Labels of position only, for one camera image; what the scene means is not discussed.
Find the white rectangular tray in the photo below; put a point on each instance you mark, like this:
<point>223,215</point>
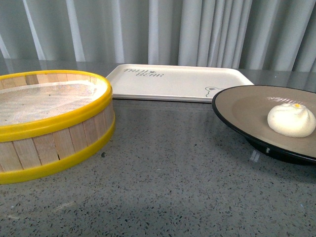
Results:
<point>172,83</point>

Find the grey curtain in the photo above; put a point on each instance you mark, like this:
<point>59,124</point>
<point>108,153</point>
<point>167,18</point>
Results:
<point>249,34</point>

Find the white steamed bun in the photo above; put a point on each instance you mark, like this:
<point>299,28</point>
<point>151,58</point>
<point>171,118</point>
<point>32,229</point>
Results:
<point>292,119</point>

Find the beige plate with black rim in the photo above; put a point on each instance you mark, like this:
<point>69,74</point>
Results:
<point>245,109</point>

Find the yellow rimmed bamboo steamer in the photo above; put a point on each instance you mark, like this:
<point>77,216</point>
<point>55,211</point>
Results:
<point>51,120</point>

